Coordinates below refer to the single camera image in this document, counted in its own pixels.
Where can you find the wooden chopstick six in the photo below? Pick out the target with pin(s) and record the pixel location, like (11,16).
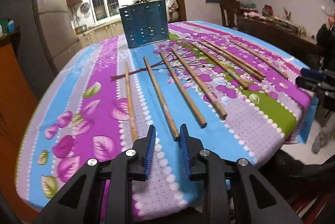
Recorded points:
(255,75)

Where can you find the wooden dining chair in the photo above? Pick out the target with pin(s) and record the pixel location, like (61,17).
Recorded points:
(229,10)

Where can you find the wooden chopstick one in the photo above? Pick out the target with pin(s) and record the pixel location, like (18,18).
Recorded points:
(132,119)

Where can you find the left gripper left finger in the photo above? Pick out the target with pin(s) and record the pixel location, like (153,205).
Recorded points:
(141,166)

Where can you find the blue perforated utensil holder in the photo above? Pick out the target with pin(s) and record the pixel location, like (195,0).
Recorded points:
(144,23)

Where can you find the dark wooden side table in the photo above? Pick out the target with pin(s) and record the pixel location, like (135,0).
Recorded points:
(287,41)

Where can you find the silver refrigerator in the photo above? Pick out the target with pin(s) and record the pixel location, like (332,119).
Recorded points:
(47,38)

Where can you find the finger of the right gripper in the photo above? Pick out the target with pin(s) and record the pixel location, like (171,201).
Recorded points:
(310,73)
(311,84)

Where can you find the wooden chopstick seven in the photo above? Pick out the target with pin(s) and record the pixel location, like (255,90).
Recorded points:
(236,58)

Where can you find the wooden chopstick three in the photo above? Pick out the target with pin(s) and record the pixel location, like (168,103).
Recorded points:
(195,111)

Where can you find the wooden chopstick two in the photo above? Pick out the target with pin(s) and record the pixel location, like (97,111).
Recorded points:
(170,122)

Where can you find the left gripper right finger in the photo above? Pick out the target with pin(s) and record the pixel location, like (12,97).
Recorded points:
(195,164)

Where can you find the floral purple tablecloth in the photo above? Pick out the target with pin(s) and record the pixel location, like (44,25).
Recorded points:
(84,113)

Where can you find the wooden chopstick five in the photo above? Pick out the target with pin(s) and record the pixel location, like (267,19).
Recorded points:
(225,68)

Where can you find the wooden chopstick eight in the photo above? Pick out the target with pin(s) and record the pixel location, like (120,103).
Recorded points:
(283,74)

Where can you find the orange wooden cabinet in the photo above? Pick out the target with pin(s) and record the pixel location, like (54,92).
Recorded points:
(17,105)

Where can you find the wooden chopstick four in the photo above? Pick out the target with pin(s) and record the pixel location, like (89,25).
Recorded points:
(214,102)

